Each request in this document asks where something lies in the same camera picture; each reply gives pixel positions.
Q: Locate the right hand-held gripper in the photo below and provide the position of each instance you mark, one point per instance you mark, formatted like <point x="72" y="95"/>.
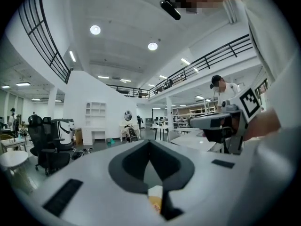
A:
<point x="235" y="119"/>

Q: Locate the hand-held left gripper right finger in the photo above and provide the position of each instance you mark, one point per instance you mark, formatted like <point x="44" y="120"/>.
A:
<point x="181" y="171"/>

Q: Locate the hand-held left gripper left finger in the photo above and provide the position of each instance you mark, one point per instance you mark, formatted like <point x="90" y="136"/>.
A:
<point x="117" y="171"/>

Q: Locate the yellow book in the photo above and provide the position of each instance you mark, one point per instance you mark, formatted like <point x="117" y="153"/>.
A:
<point x="154" y="200"/>

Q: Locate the person's right forearm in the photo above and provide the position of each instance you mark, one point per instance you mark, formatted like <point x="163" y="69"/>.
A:
<point x="268" y="123"/>

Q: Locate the white rectangular table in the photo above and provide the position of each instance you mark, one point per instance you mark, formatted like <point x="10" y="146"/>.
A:
<point x="192" y="141"/>

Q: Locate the wooden shelving rack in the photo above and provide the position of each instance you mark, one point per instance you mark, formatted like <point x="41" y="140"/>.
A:
<point x="200" y="109"/>

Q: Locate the white vanity table with mirror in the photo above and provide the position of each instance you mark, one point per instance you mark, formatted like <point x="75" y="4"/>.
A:
<point x="128" y="125"/>

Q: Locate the white desk with shelf hutch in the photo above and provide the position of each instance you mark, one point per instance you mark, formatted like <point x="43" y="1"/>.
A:
<point x="95" y="123"/>

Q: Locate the cardboard box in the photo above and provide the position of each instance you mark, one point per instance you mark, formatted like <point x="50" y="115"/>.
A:
<point x="78" y="135"/>

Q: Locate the black long balcony railing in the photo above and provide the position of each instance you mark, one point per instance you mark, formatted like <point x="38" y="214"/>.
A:
<point x="207" y="60"/>

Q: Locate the black mesh office chair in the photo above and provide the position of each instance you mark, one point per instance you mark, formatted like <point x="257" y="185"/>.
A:
<point x="35" y="135"/>
<point x="53" y="147"/>

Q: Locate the round white table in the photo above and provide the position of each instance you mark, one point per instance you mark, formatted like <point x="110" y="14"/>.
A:
<point x="13" y="159"/>

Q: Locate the round ceiling light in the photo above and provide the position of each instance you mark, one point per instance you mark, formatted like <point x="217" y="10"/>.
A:
<point x="152" y="46"/>
<point x="95" y="29"/>

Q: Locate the black curved balcony railing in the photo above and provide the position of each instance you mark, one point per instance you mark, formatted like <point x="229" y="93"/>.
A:
<point x="44" y="39"/>

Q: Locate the black head-mounted camera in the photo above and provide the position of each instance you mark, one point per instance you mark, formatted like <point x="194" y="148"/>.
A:
<point x="170" y="8"/>

